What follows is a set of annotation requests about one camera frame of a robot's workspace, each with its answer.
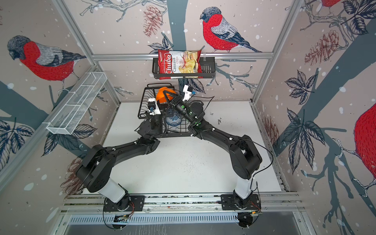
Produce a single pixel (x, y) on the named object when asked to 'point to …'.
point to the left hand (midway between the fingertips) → (156, 97)
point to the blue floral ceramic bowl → (173, 120)
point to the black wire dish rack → (182, 130)
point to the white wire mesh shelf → (68, 117)
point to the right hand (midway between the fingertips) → (159, 96)
